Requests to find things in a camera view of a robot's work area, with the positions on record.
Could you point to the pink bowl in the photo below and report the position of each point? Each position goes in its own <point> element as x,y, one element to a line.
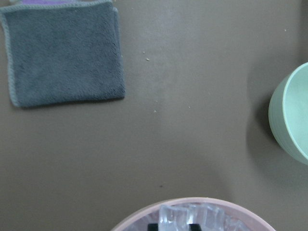
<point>252,221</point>

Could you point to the single clear ice cube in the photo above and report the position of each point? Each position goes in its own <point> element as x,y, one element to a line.
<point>173,218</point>

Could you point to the clear ice cubes pile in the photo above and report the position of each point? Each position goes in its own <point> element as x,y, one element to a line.
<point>210,217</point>

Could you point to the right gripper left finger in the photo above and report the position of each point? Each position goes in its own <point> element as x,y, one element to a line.
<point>153,227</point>

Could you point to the mint green bowl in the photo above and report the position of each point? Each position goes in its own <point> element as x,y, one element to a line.
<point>288,114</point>

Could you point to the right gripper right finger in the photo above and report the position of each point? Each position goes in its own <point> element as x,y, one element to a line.
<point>194,227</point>

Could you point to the grey folded cloth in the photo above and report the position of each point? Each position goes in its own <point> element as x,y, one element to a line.
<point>63,53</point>

